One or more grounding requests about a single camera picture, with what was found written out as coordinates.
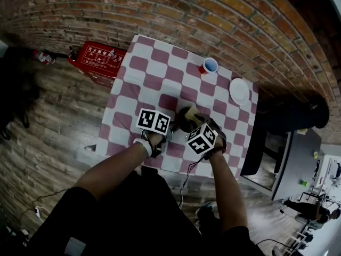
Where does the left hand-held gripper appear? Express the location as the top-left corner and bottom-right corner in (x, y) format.
(134, 107), (178, 159)

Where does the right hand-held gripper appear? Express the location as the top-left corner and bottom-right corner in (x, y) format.
(185, 113), (228, 161)

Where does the dark bowl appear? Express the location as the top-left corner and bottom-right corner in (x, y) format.
(176, 105), (204, 133)

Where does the yellow sponge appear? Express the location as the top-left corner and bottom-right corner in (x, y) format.
(185, 106), (201, 123)

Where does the person's left forearm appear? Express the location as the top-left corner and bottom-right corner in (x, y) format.
(71, 142), (150, 201)

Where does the person's right forearm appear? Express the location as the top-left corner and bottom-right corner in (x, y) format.
(207, 151), (250, 236)

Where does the red and white checkered tablecloth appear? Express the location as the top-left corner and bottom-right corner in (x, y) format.
(95, 34), (259, 180)

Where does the white plate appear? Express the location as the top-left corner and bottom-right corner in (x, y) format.
(229, 77), (250, 106)

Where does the person's shoe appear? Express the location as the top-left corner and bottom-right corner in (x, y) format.
(195, 199), (222, 225)

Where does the red plastic cup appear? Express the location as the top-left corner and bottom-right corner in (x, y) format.
(199, 57), (219, 75)

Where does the red fire extinguisher box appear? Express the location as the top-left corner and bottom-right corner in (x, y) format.
(67, 41), (127, 86)

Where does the dark grey desk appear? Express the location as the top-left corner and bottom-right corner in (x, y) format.
(239, 127), (323, 202)

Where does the person's black clothing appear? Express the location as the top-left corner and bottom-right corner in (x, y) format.
(26, 166), (270, 256)

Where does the red fire extinguisher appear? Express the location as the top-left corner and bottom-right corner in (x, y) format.
(33, 49), (57, 65)

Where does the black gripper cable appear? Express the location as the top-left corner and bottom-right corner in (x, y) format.
(178, 155), (206, 210)

